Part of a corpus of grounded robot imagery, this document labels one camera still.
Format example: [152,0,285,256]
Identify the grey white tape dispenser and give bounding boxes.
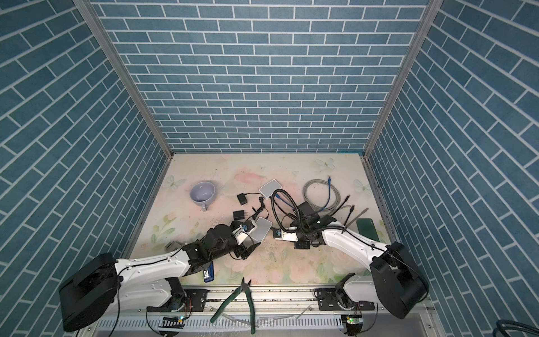
[164,241,182,253]

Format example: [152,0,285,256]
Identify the blue black handheld tool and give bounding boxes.
[203,262,215,283]

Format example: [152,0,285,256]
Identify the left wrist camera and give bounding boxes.
[232,220,255,246]

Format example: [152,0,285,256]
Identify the green handled pliers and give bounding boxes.
[210,277,256,336]

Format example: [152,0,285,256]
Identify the black power adapter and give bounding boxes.
[237,193,248,205]
[233,210,246,220]

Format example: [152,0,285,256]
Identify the coiled grey ethernet cable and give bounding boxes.
[302,178,342,213]

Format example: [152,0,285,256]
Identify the controller board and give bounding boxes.
[158,316,185,336]
[341,315,364,336]

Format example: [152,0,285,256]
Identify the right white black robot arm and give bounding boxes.
[291,202,429,319]

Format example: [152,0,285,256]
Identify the right controller board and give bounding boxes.
[341,315,364,336]

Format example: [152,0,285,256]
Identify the lavender ceramic cup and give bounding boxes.
[189,181,216,211]

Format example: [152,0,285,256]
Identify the aluminium front rail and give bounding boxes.
[74,286,445,336]

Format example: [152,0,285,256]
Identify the blue ethernet cable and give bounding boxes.
[275,176,334,213]

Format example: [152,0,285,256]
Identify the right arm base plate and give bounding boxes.
[314,288,376,311]

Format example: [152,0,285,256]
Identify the left controller board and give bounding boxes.
[158,316,185,336]

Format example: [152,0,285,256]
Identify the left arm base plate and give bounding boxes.
[147,289,208,313]

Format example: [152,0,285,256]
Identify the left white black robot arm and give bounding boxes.
[59,223,270,332]

